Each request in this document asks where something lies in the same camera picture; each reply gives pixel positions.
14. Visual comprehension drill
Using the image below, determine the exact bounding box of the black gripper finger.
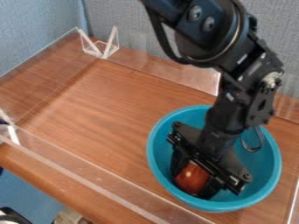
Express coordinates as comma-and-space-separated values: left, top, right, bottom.
198, 178, 225, 200
171, 147, 190, 178

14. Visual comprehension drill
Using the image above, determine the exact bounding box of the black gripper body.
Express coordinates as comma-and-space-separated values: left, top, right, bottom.
167, 122, 253, 195

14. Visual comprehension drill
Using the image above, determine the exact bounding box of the brown and white toy mushroom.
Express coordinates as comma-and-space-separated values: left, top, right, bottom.
174, 162, 211, 195

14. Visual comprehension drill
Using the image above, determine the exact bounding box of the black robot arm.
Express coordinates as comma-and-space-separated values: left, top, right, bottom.
139, 0, 285, 200

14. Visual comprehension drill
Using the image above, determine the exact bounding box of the blue plastic bowl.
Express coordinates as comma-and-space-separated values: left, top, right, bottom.
146, 105, 283, 214

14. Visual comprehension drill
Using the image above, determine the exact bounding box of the clear acrylic front barrier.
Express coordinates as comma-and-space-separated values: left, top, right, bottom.
0, 109, 215, 224

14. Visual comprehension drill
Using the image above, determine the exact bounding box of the clear acrylic barrier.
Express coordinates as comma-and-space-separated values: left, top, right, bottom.
108, 47, 299, 123
0, 109, 215, 224

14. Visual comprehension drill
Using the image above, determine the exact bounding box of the clear acrylic back barrier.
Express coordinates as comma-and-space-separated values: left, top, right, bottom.
108, 47, 299, 123

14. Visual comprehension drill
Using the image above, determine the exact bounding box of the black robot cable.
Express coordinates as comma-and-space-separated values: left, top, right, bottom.
239, 125, 267, 153

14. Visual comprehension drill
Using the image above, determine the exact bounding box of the clear acrylic corner bracket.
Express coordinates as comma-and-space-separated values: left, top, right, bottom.
78, 26, 120, 60

